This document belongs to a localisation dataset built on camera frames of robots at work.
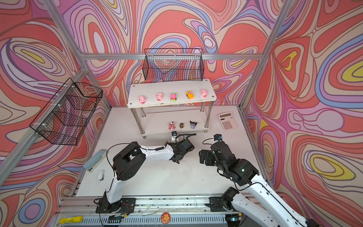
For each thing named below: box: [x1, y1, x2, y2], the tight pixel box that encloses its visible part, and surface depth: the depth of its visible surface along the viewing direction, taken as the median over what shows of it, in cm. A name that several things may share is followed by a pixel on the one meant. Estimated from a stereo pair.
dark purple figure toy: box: [189, 120, 198, 130], surface depth 96 cm
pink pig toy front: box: [138, 95, 146, 105], surface depth 75 cm
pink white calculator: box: [218, 111, 239, 131], surface depth 110 cm
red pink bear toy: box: [168, 121, 176, 131], surface depth 97 cm
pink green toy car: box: [170, 93, 177, 102], surface depth 76 cm
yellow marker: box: [59, 216, 84, 225], surface depth 69 cm
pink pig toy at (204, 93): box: [201, 88, 208, 98], surface depth 78 cm
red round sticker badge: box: [160, 211, 172, 225], surface depth 71 cm
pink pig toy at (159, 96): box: [155, 92, 164, 102], surface depth 77 cm
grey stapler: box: [83, 148, 107, 173], surface depth 88 cm
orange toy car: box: [185, 90, 195, 100], surface depth 78 cm
